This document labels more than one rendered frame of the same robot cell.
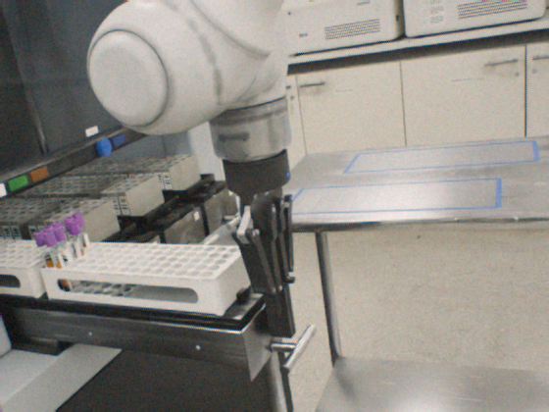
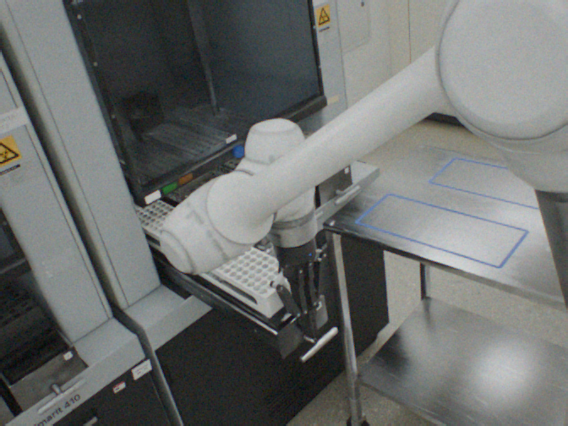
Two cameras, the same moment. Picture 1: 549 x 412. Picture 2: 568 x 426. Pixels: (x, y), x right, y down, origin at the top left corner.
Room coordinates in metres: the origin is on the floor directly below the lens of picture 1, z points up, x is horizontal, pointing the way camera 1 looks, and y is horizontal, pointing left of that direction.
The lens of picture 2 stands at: (-0.11, -0.32, 1.56)
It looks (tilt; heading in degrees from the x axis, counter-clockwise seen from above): 32 degrees down; 19
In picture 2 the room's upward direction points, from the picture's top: 11 degrees counter-clockwise
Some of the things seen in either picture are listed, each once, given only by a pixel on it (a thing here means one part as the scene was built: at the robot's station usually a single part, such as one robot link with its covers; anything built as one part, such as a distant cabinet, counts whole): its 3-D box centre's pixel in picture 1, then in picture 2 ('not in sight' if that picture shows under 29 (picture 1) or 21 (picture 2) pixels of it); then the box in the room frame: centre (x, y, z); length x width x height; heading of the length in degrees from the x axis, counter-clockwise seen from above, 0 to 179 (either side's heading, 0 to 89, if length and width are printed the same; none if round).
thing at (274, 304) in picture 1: (269, 300); (298, 317); (0.65, -0.05, 0.83); 0.03 x 0.01 x 0.05; 147
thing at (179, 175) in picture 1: (181, 174); not in sight; (1.28, 0.04, 0.85); 0.12 x 0.02 x 0.06; 146
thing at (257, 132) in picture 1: (250, 128); (290, 222); (0.67, -0.06, 1.03); 0.09 x 0.09 x 0.06
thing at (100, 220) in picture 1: (93, 226); not in sight; (1.02, 0.21, 0.85); 0.12 x 0.02 x 0.06; 148
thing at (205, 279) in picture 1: (143, 278); (237, 270); (0.77, 0.11, 0.83); 0.30 x 0.10 x 0.06; 58
